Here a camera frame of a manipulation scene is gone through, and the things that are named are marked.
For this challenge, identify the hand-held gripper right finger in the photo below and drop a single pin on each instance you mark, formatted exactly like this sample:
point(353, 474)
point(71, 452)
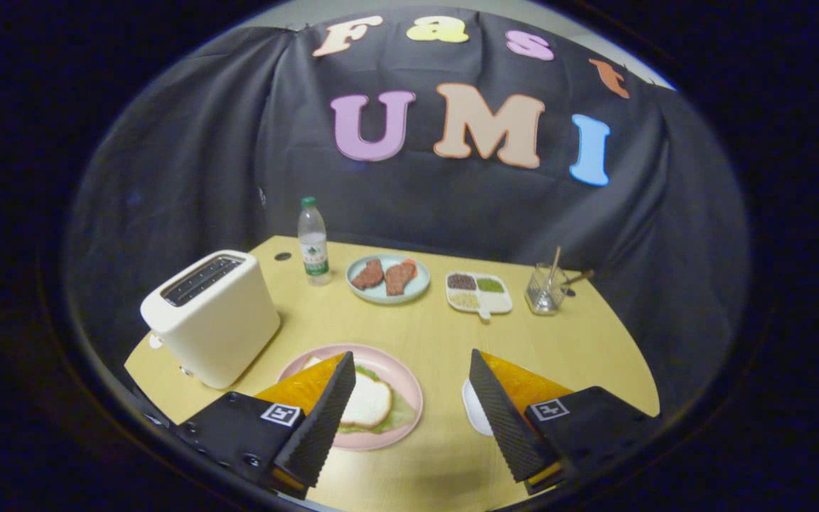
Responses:
point(502, 416)

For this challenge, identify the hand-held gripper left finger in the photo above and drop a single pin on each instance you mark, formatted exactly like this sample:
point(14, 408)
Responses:
point(324, 419)

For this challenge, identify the plain white bread slice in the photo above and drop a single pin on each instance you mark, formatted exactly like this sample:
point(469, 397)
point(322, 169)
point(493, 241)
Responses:
point(370, 402)

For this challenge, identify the green lettuce leaf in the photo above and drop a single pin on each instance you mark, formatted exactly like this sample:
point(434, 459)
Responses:
point(400, 412)

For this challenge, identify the small white plate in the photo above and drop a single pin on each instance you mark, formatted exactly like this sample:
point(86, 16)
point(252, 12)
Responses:
point(477, 412)

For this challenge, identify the pink plate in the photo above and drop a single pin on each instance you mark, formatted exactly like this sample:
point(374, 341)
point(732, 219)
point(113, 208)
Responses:
point(406, 380)

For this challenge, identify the white divided seasoning dish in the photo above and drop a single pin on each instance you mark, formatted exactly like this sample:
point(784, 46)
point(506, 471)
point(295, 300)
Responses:
point(498, 302)

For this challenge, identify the clear glass cup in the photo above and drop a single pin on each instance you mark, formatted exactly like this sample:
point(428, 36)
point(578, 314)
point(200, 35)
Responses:
point(543, 295)

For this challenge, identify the white toaster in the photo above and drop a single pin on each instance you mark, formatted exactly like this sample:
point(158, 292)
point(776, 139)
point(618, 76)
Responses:
point(217, 327)

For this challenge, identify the small brown meat piece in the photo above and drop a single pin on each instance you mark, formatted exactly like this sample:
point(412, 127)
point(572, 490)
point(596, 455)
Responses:
point(369, 274)

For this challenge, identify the light blue plate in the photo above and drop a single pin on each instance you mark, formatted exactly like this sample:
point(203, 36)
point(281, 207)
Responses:
point(420, 283)

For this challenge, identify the wooden spoon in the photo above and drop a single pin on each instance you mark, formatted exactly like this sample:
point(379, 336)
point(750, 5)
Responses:
point(580, 277)

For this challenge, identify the large brown meat piece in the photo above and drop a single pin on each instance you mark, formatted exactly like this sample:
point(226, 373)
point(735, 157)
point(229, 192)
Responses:
point(399, 279)

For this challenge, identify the wooden stick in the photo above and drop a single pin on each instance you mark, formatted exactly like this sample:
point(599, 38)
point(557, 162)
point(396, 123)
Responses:
point(556, 259)

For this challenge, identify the clear plastic water bottle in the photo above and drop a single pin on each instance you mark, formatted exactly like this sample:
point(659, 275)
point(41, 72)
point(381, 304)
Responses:
point(314, 249)

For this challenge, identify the black backdrop cloth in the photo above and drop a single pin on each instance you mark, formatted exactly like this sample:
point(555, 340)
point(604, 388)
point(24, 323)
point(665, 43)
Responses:
point(203, 142)

